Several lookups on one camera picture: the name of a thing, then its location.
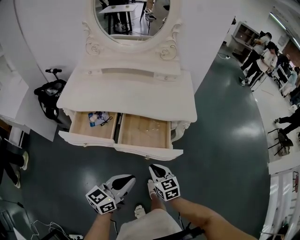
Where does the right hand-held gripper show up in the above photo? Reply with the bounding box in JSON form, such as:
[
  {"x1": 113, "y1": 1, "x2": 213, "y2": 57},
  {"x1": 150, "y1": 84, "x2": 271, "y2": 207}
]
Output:
[{"x1": 149, "y1": 164, "x2": 180, "y2": 202}]

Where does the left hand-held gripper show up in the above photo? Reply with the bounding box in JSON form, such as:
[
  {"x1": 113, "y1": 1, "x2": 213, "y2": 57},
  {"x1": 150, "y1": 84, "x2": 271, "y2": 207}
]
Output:
[{"x1": 85, "y1": 174, "x2": 136, "y2": 214}]

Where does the wooden drawer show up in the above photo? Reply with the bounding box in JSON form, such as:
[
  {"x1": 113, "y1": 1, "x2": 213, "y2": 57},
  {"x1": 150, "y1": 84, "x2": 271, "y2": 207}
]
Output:
[
  {"x1": 114, "y1": 113, "x2": 184, "y2": 162},
  {"x1": 58, "y1": 111, "x2": 119, "y2": 148}
]

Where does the person's right forearm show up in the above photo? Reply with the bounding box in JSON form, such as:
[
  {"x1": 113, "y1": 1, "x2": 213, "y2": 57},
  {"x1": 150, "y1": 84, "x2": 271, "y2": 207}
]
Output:
[{"x1": 167, "y1": 198, "x2": 261, "y2": 240}]

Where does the person's left forearm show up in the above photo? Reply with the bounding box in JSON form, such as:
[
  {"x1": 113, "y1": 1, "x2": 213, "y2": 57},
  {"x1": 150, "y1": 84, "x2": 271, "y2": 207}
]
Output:
[{"x1": 83, "y1": 212, "x2": 113, "y2": 240}]

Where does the white vanity dressing table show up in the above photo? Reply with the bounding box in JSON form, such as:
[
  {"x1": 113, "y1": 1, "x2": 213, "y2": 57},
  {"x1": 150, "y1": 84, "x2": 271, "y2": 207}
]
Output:
[{"x1": 57, "y1": 55, "x2": 198, "y2": 144}]

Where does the person's right white sandal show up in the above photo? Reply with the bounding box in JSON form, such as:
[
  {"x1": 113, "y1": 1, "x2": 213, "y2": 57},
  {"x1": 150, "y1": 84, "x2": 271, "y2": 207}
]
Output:
[{"x1": 147, "y1": 179, "x2": 157, "y2": 200}]

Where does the person's white sandal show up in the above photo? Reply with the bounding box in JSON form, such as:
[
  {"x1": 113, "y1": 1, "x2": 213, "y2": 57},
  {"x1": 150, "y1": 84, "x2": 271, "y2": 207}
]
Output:
[
  {"x1": 134, "y1": 204, "x2": 146, "y2": 219},
  {"x1": 147, "y1": 179, "x2": 157, "y2": 200}
]

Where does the person's right leg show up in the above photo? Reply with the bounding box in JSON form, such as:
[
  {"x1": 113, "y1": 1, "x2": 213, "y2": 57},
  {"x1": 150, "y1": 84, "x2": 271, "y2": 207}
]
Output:
[{"x1": 150, "y1": 192, "x2": 167, "y2": 211}]

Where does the person's left white sandal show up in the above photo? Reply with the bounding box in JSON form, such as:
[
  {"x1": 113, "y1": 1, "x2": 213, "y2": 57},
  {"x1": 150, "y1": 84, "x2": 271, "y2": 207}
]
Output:
[{"x1": 134, "y1": 204, "x2": 146, "y2": 219}]

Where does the person's white dress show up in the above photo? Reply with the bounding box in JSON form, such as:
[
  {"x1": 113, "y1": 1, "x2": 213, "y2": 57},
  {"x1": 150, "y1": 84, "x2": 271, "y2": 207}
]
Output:
[{"x1": 116, "y1": 208, "x2": 183, "y2": 240}]

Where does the blue packet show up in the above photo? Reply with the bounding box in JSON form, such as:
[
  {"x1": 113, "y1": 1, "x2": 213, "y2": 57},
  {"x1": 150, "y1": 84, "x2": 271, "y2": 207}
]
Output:
[{"x1": 88, "y1": 112, "x2": 98, "y2": 128}]

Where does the black chest-mounted device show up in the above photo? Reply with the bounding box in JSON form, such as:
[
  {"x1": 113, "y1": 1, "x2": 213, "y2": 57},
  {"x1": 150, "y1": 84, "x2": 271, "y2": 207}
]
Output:
[{"x1": 180, "y1": 226, "x2": 206, "y2": 240}]

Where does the clear plastic bag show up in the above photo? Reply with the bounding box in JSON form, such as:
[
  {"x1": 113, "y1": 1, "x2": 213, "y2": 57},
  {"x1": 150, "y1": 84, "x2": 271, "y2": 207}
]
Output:
[{"x1": 95, "y1": 112, "x2": 110, "y2": 125}]

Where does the black bag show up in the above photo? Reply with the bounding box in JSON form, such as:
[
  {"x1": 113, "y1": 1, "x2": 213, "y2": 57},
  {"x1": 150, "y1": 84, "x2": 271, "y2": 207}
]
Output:
[{"x1": 34, "y1": 79, "x2": 71, "y2": 124}]

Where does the black chair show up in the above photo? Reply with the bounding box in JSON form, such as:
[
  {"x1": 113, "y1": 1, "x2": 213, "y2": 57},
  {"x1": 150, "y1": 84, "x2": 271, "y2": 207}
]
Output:
[{"x1": 268, "y1": 127, "x2": 294, "y2": 157}]

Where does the black scooter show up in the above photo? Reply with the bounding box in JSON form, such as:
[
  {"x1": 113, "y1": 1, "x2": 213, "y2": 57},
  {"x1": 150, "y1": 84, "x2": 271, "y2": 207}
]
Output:
[{"x1": 34, "y1": 68, "x2": 71, "y2": 124}]

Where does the oval white framed mirror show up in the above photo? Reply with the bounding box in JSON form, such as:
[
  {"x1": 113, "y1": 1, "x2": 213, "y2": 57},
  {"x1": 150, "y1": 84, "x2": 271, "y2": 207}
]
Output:
[{"x1": 82, "y1": 0, "x2": 183, "y2": 62}]

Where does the white side desk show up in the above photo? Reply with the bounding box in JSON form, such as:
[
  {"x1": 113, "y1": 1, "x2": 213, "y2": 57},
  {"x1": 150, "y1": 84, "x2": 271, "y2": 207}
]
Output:
[{"x1": 0, "y1": 55, "x2": 30, "y2": 150}]

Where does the grey open shelf cabinet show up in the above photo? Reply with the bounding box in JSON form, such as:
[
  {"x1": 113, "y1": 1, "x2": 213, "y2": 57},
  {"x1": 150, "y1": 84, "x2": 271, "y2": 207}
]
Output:
[{"x1": 231, "y1": 21, "x2": 261, "y2": 63}]

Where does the ceiling light strip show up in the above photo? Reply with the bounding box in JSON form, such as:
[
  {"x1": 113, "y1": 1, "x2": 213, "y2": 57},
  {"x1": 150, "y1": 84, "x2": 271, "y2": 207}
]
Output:
[{"x1": 269, "y1": 11, "x2": 289, "y2": 30}]

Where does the white glossy furniture frame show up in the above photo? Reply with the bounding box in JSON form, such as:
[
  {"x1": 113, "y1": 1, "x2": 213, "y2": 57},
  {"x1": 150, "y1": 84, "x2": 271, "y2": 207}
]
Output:
[{"x1": 260, "y1": 161, "x2": 300, "y2": 240}]

